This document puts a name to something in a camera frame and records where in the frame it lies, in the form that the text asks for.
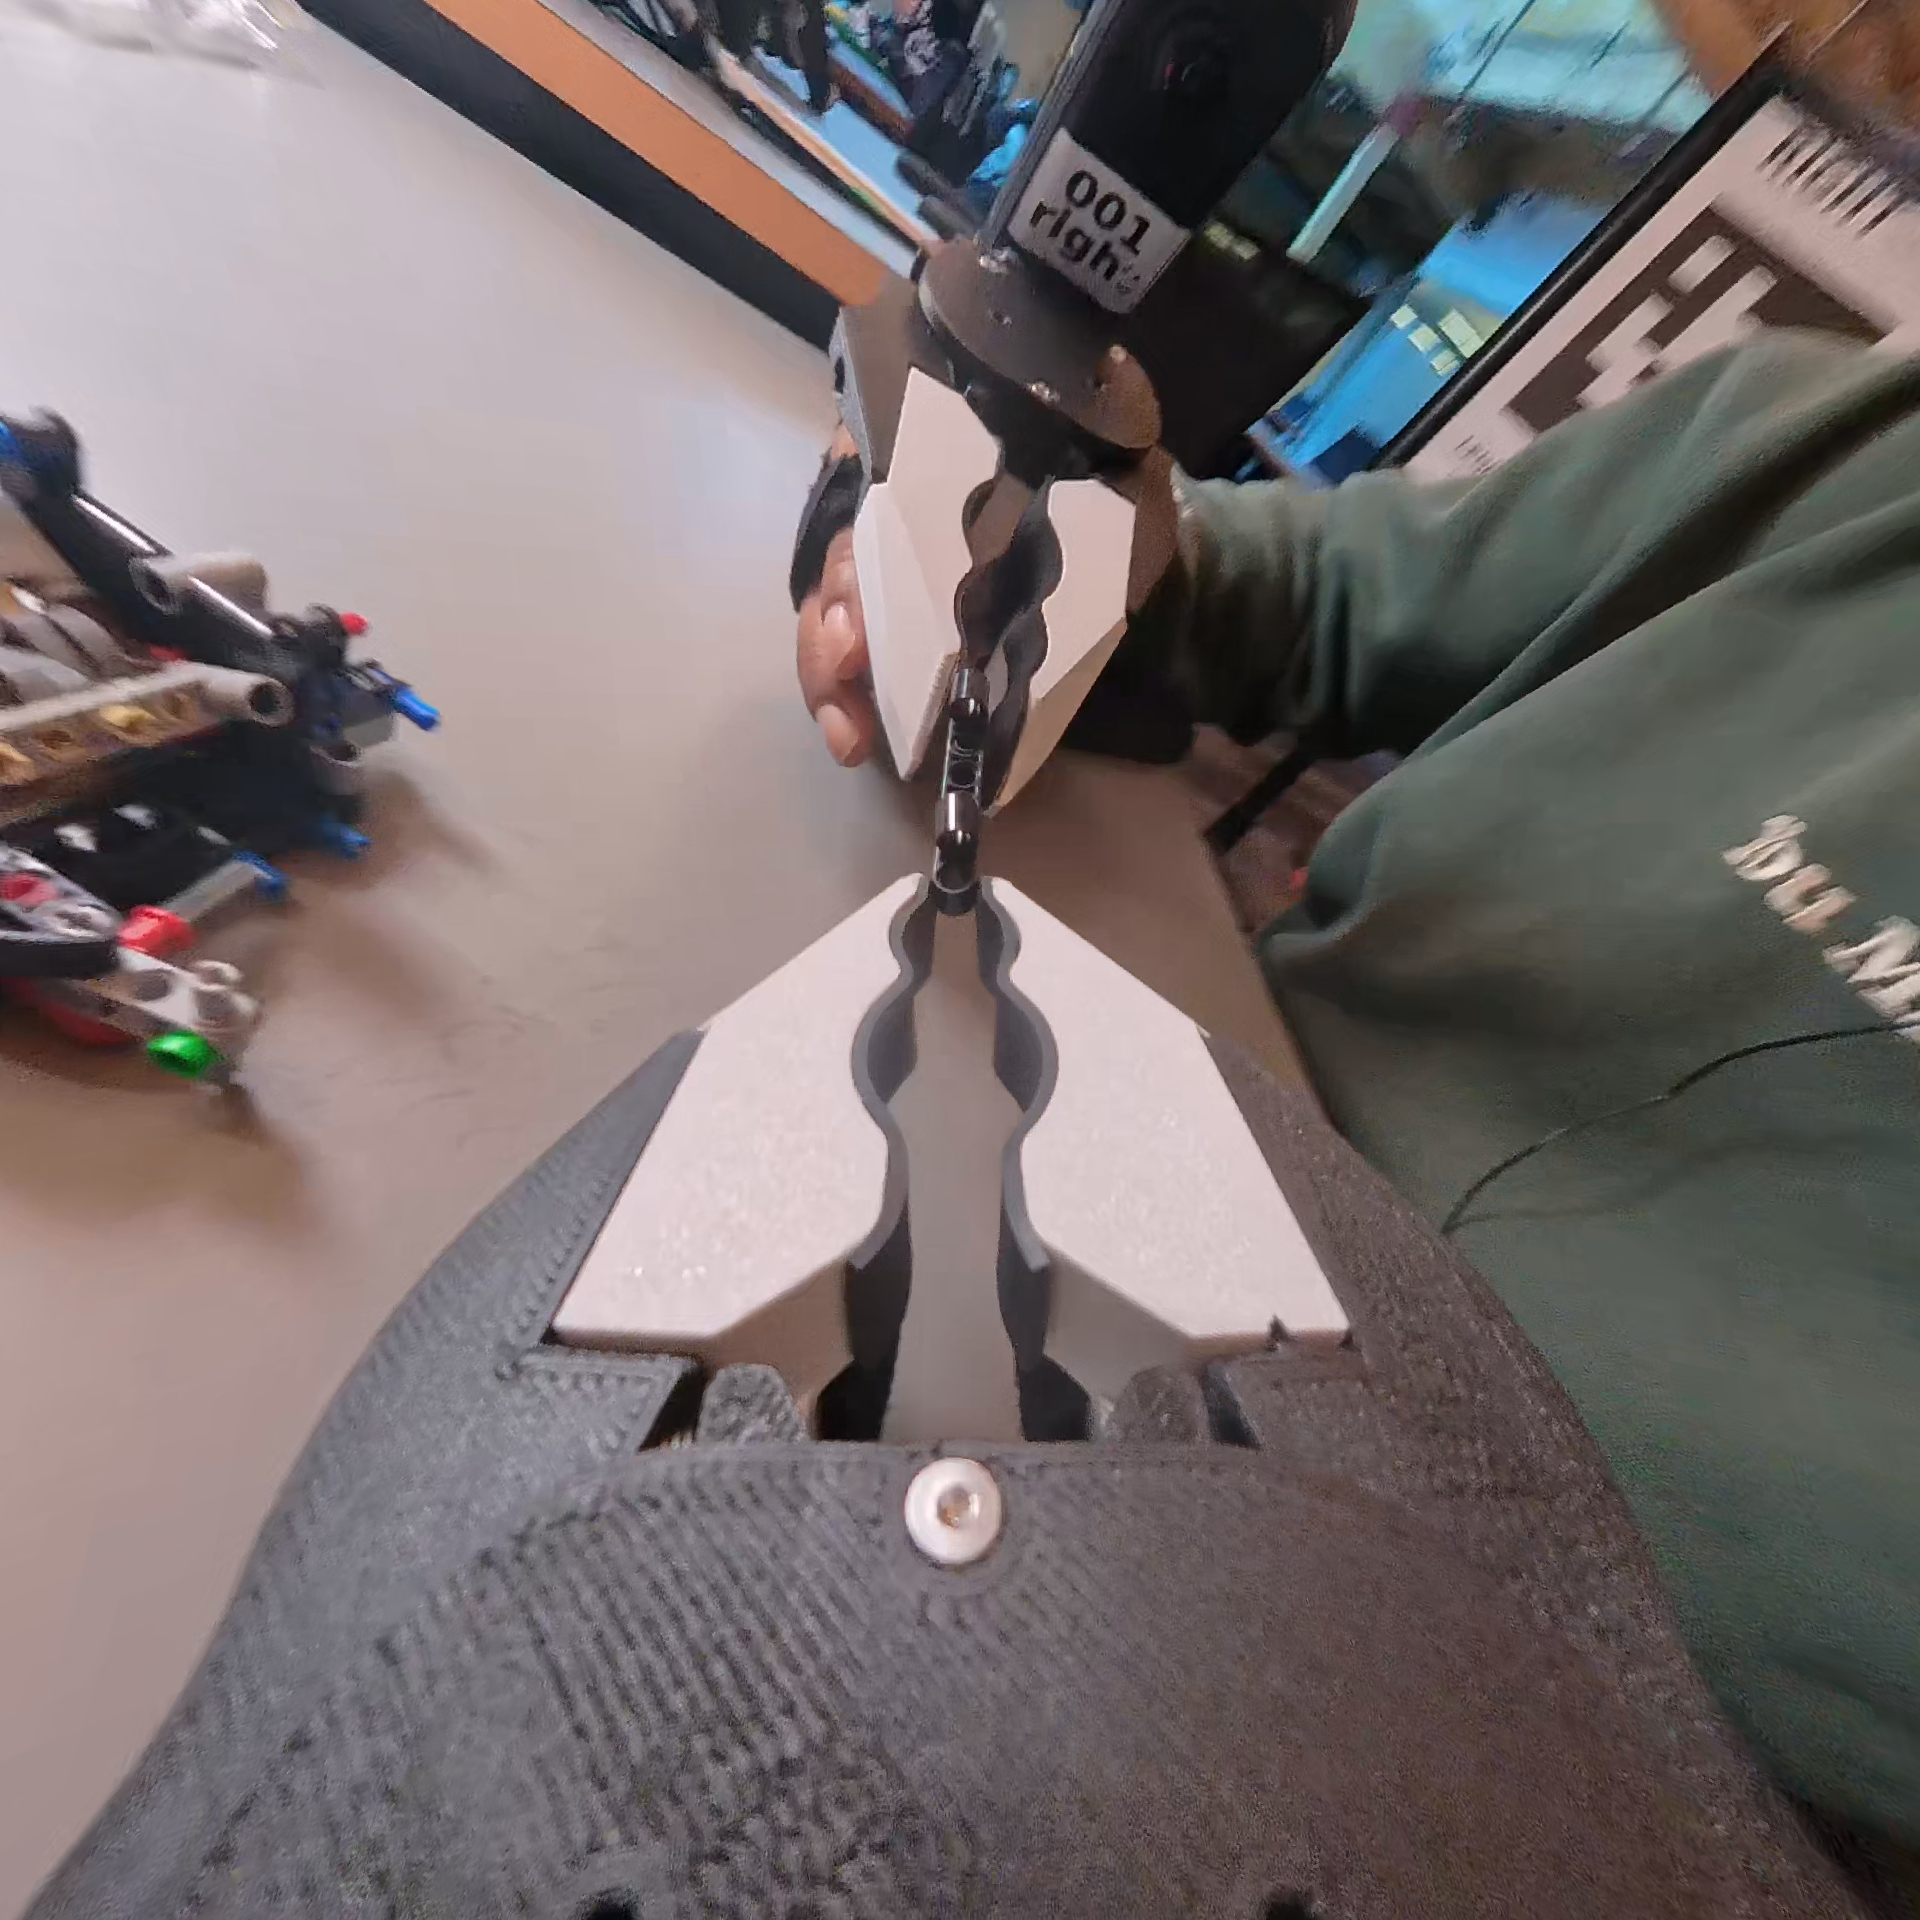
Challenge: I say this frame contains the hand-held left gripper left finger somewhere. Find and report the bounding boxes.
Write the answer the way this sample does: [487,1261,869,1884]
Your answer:
[547,874,918,1439]

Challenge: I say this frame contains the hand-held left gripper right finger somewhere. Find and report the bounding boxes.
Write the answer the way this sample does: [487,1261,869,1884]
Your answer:
[968,874,1352,1439]

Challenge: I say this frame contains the person's green sweatshirt torso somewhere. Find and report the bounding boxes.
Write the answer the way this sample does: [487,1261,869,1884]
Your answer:
[1258,497,1920,1873]

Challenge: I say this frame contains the black lego beam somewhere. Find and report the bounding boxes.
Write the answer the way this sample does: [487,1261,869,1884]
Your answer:
[926,668,997,918]

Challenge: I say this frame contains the neighbouring table with orange edge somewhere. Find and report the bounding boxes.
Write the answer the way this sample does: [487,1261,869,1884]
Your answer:
[293,0,939,307]

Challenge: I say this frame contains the lego car chassis assembly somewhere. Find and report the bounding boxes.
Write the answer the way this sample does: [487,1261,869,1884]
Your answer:
[0,408,445,1092]

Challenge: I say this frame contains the clear plastic bag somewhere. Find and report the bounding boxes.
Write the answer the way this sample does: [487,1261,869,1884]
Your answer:
[146,0,321,87]

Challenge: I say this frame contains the black white marker board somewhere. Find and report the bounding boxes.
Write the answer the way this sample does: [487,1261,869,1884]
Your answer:
[1405,65,1920,489]

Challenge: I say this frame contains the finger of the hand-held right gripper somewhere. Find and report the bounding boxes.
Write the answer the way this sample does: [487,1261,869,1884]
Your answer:
[968,479,1145,814]
[851,371,1005,788]

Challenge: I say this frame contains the black chair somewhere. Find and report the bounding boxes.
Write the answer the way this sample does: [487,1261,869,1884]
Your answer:
[1198,734,1321,863]

